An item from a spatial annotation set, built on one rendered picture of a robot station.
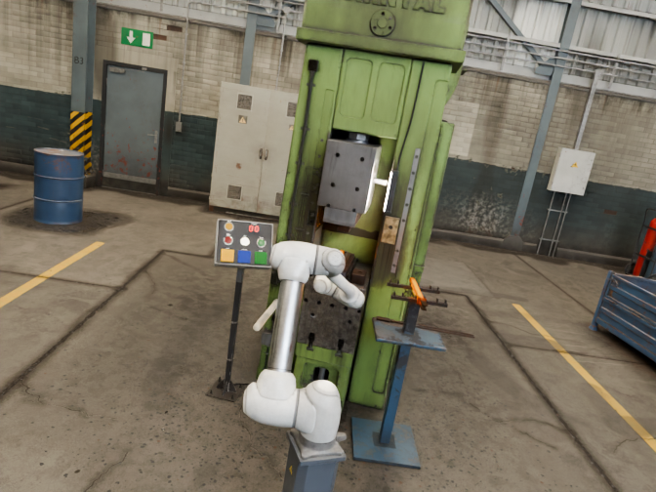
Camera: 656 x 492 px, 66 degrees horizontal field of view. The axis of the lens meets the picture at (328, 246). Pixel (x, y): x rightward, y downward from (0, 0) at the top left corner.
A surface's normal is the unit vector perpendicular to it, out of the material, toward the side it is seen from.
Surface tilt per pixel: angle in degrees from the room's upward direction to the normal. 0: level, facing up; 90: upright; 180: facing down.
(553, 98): 90
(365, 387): 90
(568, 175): 90
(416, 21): 90
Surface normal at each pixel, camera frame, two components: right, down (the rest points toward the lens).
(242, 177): -0.02, 0.25
